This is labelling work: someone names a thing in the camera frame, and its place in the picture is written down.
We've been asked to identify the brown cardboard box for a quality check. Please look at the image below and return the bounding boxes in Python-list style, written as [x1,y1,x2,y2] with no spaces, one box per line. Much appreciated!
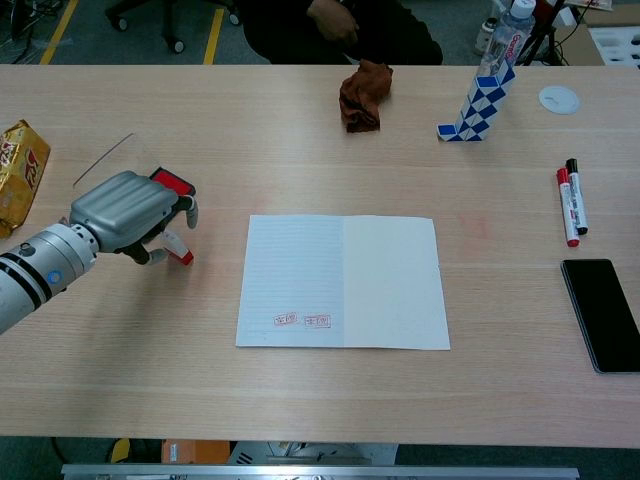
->
[554,22,609,66]

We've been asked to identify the clear plastic water bottle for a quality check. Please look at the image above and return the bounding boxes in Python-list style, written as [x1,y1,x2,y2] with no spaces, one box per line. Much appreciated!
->
[478,0,537,81]

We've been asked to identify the blue white snake puzzle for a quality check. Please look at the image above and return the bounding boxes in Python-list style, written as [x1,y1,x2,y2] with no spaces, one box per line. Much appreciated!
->
[436,64,517,144]

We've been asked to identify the red white stamp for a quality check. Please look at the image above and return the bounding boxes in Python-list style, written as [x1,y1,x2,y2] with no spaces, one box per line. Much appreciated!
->
[162,230,195,265]

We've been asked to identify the aluminium rail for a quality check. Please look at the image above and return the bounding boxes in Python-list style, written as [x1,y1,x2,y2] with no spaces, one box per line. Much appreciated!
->
[60,463,581,480]

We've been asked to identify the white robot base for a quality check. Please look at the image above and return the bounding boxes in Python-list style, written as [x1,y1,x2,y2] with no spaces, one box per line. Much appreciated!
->
[229,440,399,466]

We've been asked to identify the small white bottle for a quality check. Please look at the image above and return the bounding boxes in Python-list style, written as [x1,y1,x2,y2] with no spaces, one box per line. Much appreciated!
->
[474,18,500,55]

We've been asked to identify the person in black clothes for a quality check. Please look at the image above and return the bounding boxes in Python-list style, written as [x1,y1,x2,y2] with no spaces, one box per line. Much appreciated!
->
[238,0,445,66]

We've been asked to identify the crumpled brown cloth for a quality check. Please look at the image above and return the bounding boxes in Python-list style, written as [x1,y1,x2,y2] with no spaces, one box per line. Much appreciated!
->
[338,59,394,135]

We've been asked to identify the black whiteboard marker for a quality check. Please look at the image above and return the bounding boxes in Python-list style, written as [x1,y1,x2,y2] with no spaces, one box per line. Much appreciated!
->
[565,158,590,236]

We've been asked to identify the red whiteboard marker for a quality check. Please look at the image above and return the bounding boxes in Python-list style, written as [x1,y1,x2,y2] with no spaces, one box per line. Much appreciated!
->
[555,167,582,248]

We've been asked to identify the white round cable grommet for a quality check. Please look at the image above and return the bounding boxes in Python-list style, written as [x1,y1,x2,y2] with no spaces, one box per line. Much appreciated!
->
[538,85,582,116]

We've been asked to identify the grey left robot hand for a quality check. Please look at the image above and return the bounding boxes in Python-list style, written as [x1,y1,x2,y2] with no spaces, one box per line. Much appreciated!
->
[68,170,201,266]

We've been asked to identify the red black tripod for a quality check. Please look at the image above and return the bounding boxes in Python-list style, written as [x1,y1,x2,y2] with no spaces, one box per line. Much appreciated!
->
[519,0,566,66]

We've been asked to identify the orange box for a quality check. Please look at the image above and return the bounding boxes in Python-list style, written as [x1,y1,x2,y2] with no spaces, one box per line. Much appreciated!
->
[160,438,231,465]

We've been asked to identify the open white lined notebook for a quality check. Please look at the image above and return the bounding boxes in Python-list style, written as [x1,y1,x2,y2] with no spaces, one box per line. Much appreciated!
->
[234,214,452,351]

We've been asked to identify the black office chair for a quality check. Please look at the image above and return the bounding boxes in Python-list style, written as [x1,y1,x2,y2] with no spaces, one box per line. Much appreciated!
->
[104,0,241,55]

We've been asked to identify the red ink stamp pad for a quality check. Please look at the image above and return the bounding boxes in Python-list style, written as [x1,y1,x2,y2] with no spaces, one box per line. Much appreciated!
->
[73,132,197,199]

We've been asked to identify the gold snack bag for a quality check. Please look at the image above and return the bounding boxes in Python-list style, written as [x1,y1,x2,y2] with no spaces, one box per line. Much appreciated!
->
[0,119,52,240]

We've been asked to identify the white foam tray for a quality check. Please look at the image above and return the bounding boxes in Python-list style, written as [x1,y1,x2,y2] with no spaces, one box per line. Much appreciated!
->
[587,24,640,66]

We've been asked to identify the black smartphone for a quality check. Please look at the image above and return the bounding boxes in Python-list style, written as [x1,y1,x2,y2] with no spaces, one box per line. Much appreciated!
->
[559,258,640,375]

